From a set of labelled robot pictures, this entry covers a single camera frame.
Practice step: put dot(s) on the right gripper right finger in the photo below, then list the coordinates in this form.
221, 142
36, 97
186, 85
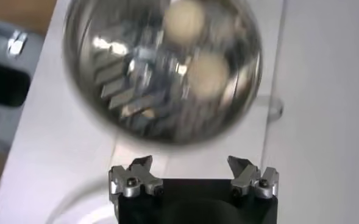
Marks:
255, 182

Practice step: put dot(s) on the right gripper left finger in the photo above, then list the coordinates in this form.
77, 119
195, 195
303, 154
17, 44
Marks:
130, 182

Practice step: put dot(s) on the white steamed baozi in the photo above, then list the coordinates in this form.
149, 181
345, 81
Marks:
208, 76
183, 21

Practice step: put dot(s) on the stainless steel steamer basket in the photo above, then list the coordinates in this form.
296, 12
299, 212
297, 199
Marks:
121, 76

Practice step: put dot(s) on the white round plate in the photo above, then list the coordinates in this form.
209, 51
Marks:
90, 213

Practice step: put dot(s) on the grey and black clamp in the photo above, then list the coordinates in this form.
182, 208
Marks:
2, 121

